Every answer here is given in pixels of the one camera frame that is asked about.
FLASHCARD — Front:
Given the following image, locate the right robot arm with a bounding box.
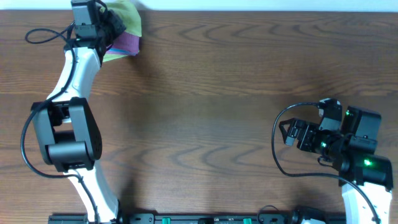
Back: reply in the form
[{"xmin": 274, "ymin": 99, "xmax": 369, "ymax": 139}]
[{"xmin": 279, "ymin": 114, "xmax": 394, "ymax": 223}]

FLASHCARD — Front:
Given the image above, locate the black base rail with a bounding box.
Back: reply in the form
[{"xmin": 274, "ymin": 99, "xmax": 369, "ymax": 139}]
[{"xmin": 47, "ymin": 213, "xmax": 346, "ymax": 224}]

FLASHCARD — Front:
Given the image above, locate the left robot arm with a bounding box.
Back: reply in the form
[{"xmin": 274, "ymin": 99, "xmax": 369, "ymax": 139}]
[{"xmin": 21, "ymin": 1, "xmax": 127, "ymax": 223}]

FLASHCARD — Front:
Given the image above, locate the green microfiber cloth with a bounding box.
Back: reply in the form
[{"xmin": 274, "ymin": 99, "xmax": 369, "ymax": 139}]
[{"xmin": 102, "ymin": 0, "xmax": 142, "ymax": 37}]

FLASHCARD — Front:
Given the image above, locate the green folded cloth in stack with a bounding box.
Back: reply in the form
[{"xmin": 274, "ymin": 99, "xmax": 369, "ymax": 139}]
[{"xmin": 103, "ymin": 54, "xmax": 127, "ymax": 63}]

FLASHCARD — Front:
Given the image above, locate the pink folded cloth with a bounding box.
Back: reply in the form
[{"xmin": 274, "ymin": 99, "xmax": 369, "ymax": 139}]
[{"xmin": 111, "ymin": 32, "xmax": 140, "ymax": 54}]

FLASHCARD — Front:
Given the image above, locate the blue folded cloth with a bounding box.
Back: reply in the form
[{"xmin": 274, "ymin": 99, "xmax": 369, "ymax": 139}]
[{"xmin": 106, "ymin": 47, "xmax": 137, "ymax": 55}]

